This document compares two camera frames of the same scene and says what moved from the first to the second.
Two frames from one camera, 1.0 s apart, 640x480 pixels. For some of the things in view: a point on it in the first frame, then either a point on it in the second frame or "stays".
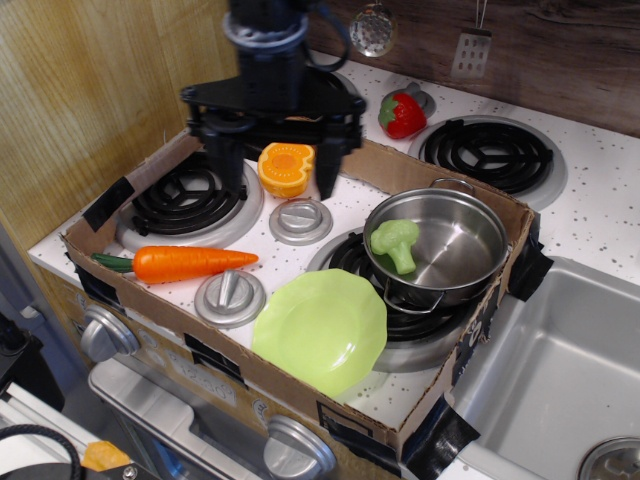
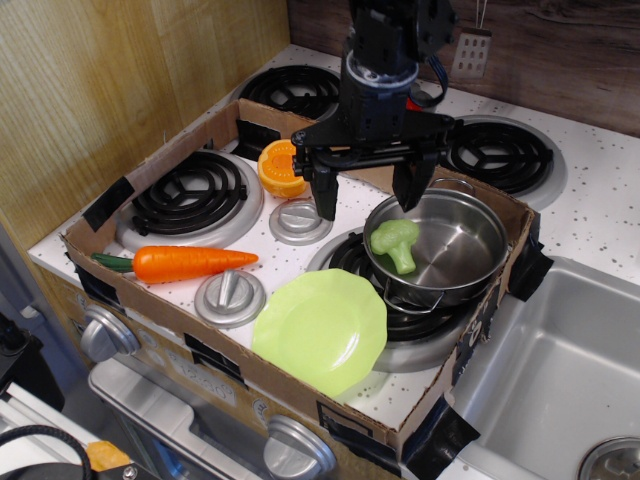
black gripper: (275, 95) → (379, 125)
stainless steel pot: (459, 252) stays
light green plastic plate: (325, 329) stays
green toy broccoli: (395, 238) stays
